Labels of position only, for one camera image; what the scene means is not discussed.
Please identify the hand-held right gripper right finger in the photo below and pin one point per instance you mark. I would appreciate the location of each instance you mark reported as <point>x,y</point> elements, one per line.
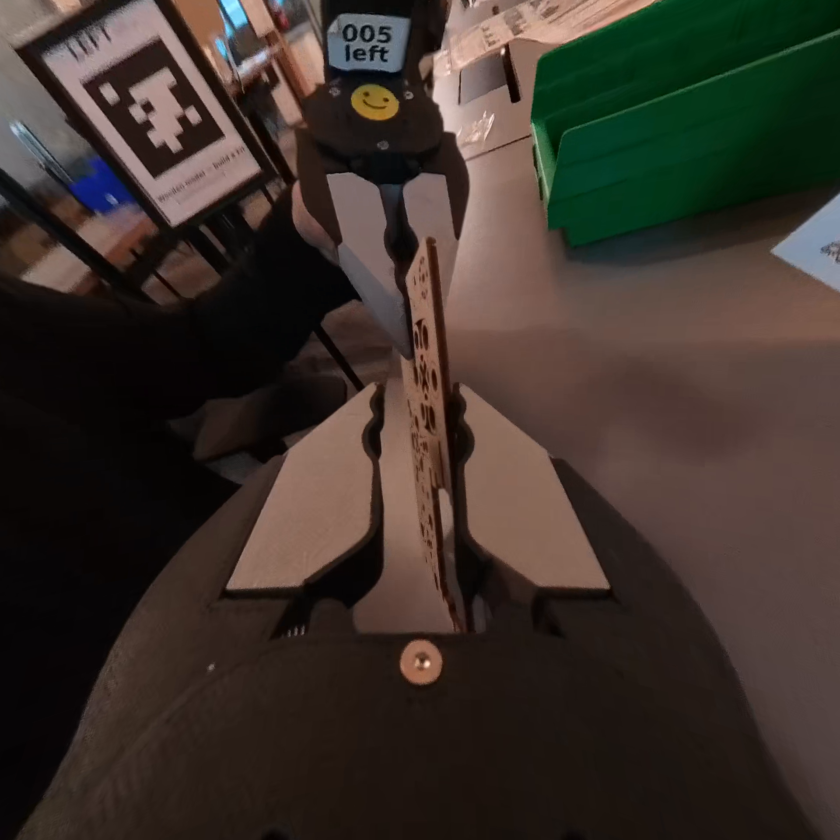
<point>525,518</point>

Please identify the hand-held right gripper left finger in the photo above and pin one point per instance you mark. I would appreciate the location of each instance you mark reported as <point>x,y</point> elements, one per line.
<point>308,518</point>

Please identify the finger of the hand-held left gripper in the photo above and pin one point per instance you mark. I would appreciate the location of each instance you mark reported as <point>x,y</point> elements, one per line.
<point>367,262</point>
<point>441,216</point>

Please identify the laser-cut wooden parts sheet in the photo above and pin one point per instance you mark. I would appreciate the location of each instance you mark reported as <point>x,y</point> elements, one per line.
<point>430,400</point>

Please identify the person's left hand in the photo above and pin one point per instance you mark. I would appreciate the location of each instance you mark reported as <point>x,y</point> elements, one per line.
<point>312,220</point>

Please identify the clear plastic bag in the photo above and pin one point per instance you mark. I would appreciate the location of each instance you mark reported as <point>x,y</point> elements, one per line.
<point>476,130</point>

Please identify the black cardboard box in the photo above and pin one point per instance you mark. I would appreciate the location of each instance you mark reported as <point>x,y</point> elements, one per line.
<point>485,79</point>

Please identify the black metal sign stand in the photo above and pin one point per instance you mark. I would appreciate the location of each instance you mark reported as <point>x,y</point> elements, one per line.
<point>216,249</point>

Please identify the white printed papers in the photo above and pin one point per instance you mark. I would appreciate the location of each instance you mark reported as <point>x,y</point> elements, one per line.
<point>525,29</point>

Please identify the framed marker sign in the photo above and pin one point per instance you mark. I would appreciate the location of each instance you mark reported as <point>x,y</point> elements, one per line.
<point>151,111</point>

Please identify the person's dark clothing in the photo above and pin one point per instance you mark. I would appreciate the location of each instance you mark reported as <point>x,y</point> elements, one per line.
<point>79,525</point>

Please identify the green plastic bin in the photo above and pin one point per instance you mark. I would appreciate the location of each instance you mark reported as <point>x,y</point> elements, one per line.
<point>669,131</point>

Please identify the blue plastic crate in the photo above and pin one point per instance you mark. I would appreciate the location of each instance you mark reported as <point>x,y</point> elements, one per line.
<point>102,187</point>

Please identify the white printed card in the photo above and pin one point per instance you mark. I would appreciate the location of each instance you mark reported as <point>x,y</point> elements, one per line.
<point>814,253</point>

